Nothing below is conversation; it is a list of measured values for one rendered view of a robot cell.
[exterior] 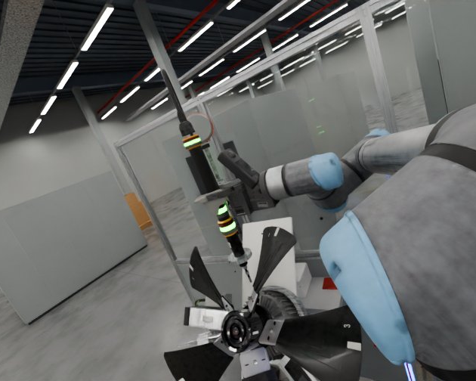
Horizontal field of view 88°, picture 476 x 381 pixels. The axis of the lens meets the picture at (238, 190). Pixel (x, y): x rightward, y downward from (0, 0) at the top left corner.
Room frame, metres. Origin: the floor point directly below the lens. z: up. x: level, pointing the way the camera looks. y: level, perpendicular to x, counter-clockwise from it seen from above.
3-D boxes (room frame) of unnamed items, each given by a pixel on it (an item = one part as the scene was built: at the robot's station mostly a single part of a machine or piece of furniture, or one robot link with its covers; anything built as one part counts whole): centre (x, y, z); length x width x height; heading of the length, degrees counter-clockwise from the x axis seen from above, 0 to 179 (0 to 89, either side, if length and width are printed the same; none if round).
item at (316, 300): (1.18, -0.15, 0.84); 0.36 x 0.24 x 0.03; 56
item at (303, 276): (1.25, -0.10, 0.91); 0.17 x 0.16 x 0.11; 146
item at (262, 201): (0.60, -0.03, 1.64); 0.12 x 0.08 x 0.09; 56
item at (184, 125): (0.66, 0.06, 1.66); 0.04 x 0.04 x 0.46
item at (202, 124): (1.38, 0.08, 1.88); 0.17 x 0.15 x 0.16; 56
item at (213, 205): (0.62, 0.08, 1.64); 0.09 x 0.03 x 0.06; 76
